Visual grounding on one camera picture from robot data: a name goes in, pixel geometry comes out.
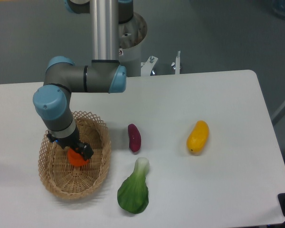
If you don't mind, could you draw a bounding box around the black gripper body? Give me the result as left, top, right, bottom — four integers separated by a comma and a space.
53, 130, 81, 149

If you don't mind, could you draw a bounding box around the orange fruit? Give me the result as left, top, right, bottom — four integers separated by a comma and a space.
67, 148, 89, 167

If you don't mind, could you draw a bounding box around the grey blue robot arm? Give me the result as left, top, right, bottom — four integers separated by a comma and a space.
33, 0, 126, 161

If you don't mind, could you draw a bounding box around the woven wicker basket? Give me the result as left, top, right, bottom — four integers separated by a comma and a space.
38, 111, 111, 200

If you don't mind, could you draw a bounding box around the green bok choy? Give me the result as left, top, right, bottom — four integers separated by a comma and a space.
117, 157, 150, 214

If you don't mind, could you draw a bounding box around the yellow mango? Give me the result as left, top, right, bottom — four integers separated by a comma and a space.
186, 120, 209, 154

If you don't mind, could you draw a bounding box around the white metal bracket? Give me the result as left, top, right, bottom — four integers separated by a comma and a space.
141, 56, 158, 76

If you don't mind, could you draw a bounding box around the white clamp post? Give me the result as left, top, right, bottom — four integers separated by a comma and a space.
171, 50, 182, 75

